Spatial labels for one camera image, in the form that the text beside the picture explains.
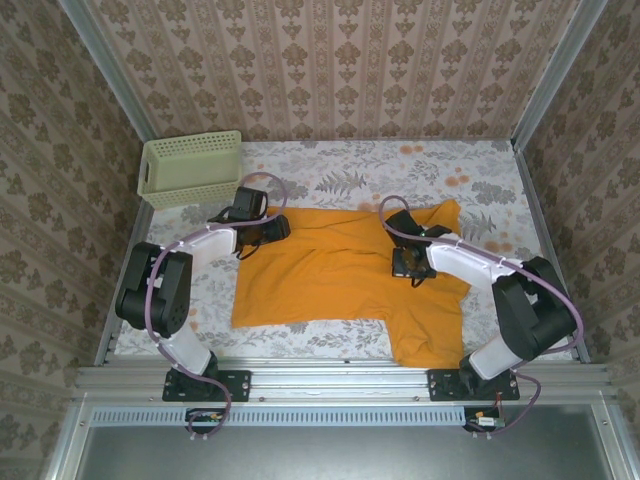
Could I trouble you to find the mustard yellow t-shirt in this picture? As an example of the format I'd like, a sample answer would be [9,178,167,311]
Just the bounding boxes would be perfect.
[230,198,470,370]

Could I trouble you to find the floral patterned tablecloth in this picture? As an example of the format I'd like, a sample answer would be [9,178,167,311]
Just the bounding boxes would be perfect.
[114,139,576,361]

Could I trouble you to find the pale green perforated plastic basket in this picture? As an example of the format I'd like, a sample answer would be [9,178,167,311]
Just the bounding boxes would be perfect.
[136,130,246,211]

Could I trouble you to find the aluminium base beam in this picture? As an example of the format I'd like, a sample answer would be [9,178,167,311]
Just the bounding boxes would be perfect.
[72,355,619,402]

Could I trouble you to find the small black controller board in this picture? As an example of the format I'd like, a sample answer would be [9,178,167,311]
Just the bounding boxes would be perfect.
[462,405,507,432]
[185,407,227,434]

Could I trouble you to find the grey metal panel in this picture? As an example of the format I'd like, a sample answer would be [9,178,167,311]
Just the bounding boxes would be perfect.
[74,424,614,480]

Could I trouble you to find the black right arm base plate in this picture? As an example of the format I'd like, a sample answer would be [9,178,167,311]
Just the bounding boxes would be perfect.
[427,368,521,402]

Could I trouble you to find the aluminium side rail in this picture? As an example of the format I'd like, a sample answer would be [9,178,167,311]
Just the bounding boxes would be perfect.
[514,142,594,364]
[94,199,156,366]

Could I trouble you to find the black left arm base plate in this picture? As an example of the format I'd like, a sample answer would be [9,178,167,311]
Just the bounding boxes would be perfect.
[162,368,251,404]

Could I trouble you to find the grey slotted cable duct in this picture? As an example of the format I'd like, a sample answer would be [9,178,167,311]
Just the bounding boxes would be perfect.
[92,405,474,428]

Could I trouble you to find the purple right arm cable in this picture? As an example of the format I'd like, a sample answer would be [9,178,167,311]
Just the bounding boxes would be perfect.
[378,194,585,440]

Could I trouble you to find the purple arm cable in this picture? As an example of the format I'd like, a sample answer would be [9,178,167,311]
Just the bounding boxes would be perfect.
[378,194,585,440]
[143,172,289,444]

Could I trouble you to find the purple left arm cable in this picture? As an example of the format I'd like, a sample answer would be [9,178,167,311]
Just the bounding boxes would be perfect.
[143,172,289,444]

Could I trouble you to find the aluminium frame post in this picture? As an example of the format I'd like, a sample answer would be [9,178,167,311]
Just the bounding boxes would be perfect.
[58,0,162,144]
[510,0,609,151]

